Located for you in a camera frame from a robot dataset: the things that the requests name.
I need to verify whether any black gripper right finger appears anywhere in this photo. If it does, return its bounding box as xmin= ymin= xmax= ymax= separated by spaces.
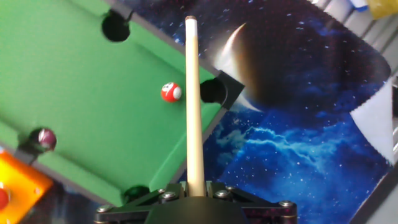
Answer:
xmin=205 ymin=182 xmax=299 ymax=224

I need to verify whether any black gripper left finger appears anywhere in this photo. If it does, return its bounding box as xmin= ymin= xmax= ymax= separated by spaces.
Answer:
xmin=94 ymin=182 xmax=189 ymax=224

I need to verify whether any wooden pool cue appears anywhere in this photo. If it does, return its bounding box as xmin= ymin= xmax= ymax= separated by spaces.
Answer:
xmin=185 ymin=15 xmax=206 ymax=197

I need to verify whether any red striped pool ball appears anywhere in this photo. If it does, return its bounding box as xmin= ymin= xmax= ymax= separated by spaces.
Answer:
xmin=160 ymin=82 xmax=183 ymax=103

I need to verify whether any maroon pool ball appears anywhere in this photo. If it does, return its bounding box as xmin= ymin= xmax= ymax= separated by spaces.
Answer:
xmin=37 ymin=128 xmax=57 ymax=151

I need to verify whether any mini green pool table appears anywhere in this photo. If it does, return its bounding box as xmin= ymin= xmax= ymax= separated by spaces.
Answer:
xmin=0 ymin=0 xmax=246 ymax=208

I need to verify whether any galaxy print cloth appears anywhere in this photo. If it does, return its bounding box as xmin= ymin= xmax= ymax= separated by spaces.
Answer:
xmin=18 ymin=0 xmax=398 ymax=224

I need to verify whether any orange box red button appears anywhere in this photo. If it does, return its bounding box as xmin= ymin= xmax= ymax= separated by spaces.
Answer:
xmin=0 ymin=149 xmax=54 ymax=224

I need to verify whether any white blue tissue pack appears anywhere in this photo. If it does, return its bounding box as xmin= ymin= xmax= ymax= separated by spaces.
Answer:
xmin=349 ymin=0 xmax=374 ymax=9

